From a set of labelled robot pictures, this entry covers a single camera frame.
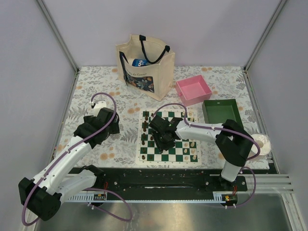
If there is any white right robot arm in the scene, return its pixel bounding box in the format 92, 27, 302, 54
149, 115, 254, 191

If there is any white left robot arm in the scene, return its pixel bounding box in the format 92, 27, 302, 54
18, 107, 119, 221

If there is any green white chess board mat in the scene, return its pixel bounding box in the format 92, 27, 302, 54
136, 109, 202, 166

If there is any pink plastic box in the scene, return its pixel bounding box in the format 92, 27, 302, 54
175, 75, 212, 106

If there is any beige canvas tote bag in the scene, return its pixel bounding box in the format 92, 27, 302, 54
116, 35, 175, 101

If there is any green plastic tray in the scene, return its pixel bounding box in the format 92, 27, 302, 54
202, 99, 244, 128

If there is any blue white can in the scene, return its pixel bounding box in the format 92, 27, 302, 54
132, 59, 148, 67

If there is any toilet paper roll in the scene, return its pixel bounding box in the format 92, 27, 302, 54
251, 134, 271, 161

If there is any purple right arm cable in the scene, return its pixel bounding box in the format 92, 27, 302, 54
151, 103, 261, 209

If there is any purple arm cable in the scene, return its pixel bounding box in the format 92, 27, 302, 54
21, 92, 133, 226
151, 103, 261, 209

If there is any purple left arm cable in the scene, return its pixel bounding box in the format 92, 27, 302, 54
21, 92, 133, 226

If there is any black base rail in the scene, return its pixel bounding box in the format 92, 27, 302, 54
90, 166, 247, 203

